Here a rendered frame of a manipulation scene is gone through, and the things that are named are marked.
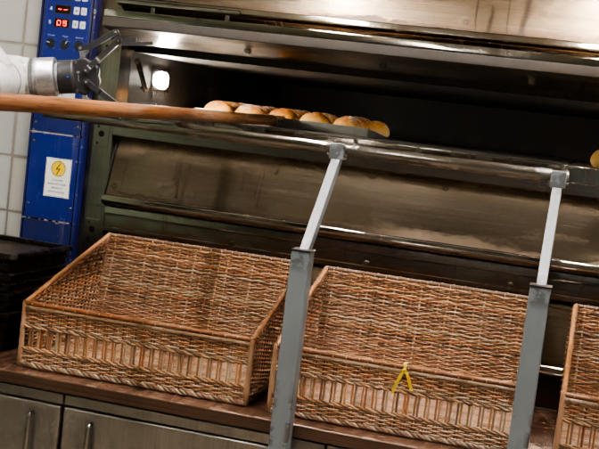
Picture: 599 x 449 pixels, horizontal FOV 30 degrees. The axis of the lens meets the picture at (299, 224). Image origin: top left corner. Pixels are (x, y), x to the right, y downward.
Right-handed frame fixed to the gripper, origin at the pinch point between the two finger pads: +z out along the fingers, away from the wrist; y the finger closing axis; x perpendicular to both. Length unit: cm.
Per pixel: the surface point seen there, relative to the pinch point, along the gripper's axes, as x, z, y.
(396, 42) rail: -13, 57, -6
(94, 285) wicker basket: -36, -20, 54
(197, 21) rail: -27.5, 9.9, -12.6
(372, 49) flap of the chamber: -14, 52, -4
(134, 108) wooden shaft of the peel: 25.6, -1.1, 6.9
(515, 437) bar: 45, 72, 73
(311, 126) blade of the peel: -83, 40, 16
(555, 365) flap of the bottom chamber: -9, 94, 74
